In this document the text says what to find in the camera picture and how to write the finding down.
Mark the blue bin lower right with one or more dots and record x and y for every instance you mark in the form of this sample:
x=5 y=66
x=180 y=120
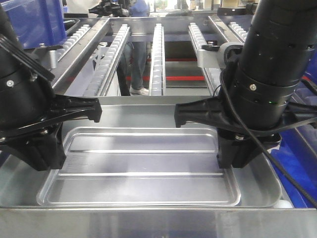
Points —
x=298 y=149

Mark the steel front rack rail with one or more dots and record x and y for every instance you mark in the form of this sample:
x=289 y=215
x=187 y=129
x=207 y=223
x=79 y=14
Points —
x=158 y=223

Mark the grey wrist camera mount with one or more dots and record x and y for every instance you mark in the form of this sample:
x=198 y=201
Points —
x=217 y=56

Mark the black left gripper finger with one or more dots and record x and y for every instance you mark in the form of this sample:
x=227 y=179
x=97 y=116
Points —
x=63 y=108
x=41 y=149

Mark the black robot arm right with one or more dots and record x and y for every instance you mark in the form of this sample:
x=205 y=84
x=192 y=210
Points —
x=259 y=83

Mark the person in blue jeans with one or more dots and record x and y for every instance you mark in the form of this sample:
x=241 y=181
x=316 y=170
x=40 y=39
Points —
x=139 y=53

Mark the white roller track far right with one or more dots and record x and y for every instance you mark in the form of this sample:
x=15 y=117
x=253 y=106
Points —
x=240 y=32

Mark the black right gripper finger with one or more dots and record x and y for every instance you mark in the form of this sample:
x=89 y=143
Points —
x=211 y=111
x=235 y=150

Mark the white roller track right-centre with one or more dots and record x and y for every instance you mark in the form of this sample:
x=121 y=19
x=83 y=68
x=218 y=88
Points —
x=211 y=75

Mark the red floor frame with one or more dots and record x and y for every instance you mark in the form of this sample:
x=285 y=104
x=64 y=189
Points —
x=175 y=78

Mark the small silver ribbed tray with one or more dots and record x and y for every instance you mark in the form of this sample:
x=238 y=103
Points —
x=140 y=167

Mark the white roller track left-centre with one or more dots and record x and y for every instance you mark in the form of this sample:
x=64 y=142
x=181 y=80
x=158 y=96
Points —
x=105 y=81

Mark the blue plastic box left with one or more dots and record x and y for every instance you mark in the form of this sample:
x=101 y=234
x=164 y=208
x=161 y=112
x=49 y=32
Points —
x=36 y=21

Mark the white roller track centre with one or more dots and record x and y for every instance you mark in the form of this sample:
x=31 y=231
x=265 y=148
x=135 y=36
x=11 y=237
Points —
x=157 y=81

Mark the white roller track far left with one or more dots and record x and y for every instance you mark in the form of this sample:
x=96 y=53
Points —
x=71 y=41

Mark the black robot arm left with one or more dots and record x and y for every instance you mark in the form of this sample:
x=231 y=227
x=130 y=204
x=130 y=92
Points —
x=31 y=114

